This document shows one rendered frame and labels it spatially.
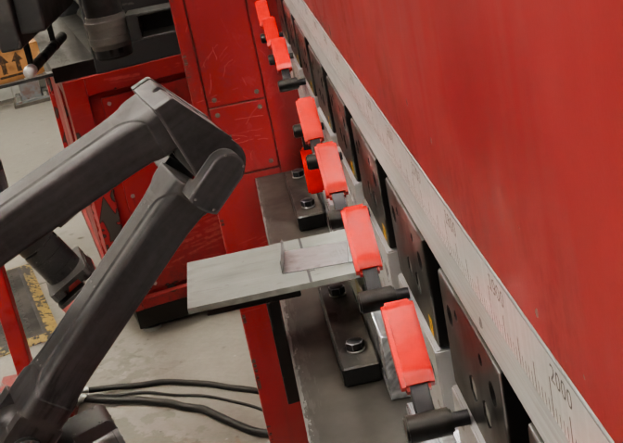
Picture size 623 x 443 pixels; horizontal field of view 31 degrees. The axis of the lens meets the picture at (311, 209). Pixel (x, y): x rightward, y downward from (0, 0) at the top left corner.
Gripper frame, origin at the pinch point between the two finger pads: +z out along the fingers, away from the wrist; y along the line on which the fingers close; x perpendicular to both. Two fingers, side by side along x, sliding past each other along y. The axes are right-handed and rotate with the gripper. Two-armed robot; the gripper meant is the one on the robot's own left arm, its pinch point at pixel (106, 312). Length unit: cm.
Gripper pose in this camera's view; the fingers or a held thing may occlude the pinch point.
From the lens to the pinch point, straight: 167.1
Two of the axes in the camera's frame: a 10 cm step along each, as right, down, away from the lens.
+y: -3.0, -2.7, 9.1
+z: 5.9, 7.0, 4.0
